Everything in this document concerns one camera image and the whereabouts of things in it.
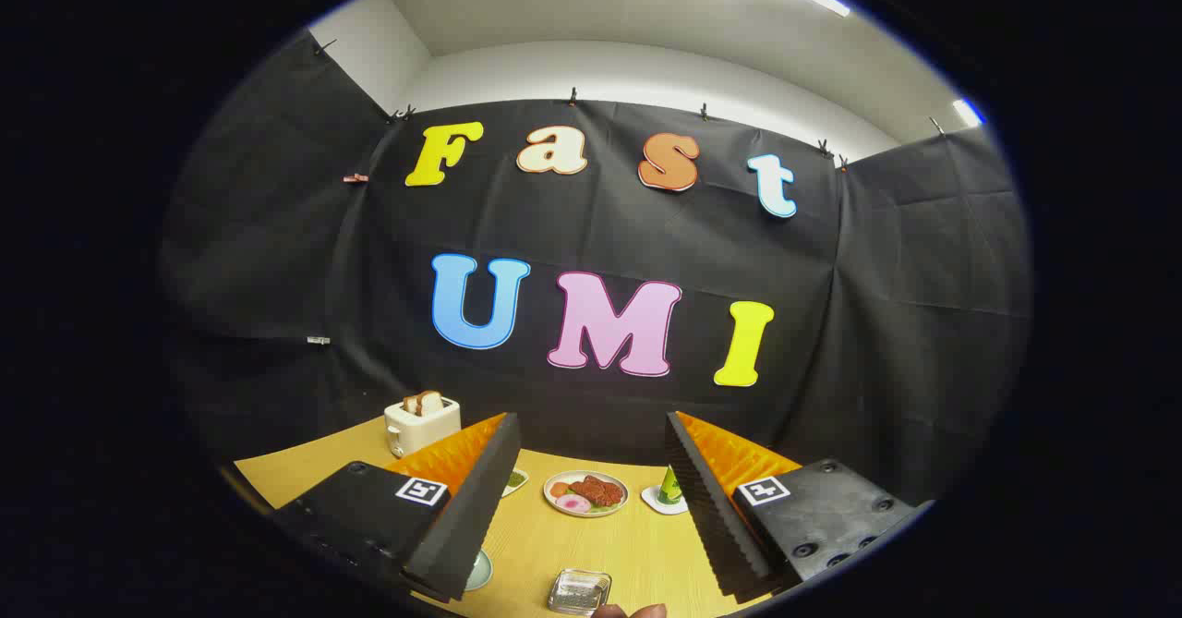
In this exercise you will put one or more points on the small toast slice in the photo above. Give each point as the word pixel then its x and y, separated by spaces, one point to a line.
pixel 411 405

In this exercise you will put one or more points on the brown meat pieces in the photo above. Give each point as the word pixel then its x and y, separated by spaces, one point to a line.
pixel 598 490

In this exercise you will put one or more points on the large toast slice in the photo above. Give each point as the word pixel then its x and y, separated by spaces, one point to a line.
pixel 431 404

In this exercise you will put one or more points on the clear glass tray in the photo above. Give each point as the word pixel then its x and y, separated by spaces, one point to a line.
pixel 579 592

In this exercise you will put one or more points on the white plate with food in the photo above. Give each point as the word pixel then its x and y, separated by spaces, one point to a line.
pixel 617 507

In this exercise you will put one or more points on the pink round food slice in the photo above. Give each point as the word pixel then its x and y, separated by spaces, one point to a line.
pixel 573 504

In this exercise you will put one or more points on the black backdrop cloth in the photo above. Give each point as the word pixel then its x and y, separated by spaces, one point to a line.
pixel 600 230

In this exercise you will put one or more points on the green label drink bottle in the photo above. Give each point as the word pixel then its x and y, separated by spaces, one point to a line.
pixel 670 489

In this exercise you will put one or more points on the white divided condiment dish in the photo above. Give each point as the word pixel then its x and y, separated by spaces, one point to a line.
pixel 514 486

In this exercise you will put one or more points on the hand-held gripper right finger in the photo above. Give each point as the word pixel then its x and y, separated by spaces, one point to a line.
pixel 711 516

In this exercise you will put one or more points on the orange carrot piece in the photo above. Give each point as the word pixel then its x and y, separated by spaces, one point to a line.
pixel 560 489

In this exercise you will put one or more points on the white square coaster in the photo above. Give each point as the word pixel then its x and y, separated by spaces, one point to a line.
pixel 660 505

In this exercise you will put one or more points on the white toaster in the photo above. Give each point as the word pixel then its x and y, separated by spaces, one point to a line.
pixel 425 431

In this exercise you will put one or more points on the teal round plate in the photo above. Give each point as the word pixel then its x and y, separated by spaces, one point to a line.
pixel 479 572

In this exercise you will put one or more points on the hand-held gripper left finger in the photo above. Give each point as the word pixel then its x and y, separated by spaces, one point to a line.
pixel 466 516

